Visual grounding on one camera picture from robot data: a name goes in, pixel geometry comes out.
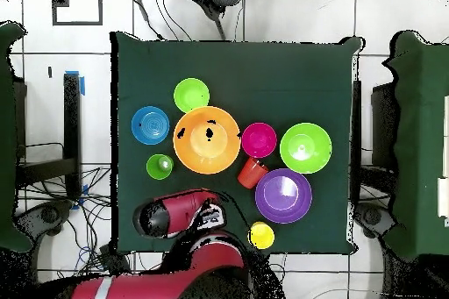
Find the green cloth covered side table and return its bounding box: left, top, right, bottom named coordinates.
left=381, top=29, right=449, bottom=262
left=0, top=20, right=33, bottom=253

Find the blue bowl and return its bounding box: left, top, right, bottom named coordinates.
left=131, top=105, right=171, bottom=146

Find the yellow cup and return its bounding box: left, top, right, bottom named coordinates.
left=247, top=220, right=276, bottom=250

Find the black metal stand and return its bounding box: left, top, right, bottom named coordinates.
left=13, top=73, right=82, bottom=202

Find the black power strip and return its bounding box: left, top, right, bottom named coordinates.
left=98, top=244, right=131, bottom=275

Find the small green bowl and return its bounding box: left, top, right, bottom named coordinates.
left=173, top=77, right=210, bottom=114

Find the large orange bowl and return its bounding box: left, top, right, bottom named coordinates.
left=172, top=105, right=242, bottom=175

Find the white box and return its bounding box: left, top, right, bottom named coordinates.
left=437, top=176, right=449, bottom=218

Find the blue tape strip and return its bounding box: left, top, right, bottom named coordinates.
left=65, top=69, right=86, bottom=97

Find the purple bowl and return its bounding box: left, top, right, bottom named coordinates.
left=254, top=167, right=313, bottom=225

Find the dark green table cloth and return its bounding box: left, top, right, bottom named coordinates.
left=110, top=30, right=366, bottom=256

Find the green cup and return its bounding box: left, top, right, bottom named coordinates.
left=146, top=153, right=175, bottom=181

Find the red-orange cup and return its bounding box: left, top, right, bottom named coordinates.
left=237, top=156, right=270, bottom=190

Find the bundle of floor cables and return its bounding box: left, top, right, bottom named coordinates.
left=17, top=163, right=166, bottom=279

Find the pink bowl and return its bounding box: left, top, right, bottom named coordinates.
left=240, top=122, right=278, bottom=159

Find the large green bowl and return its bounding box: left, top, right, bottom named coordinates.
left=279, top=122, right=333, bottom=174

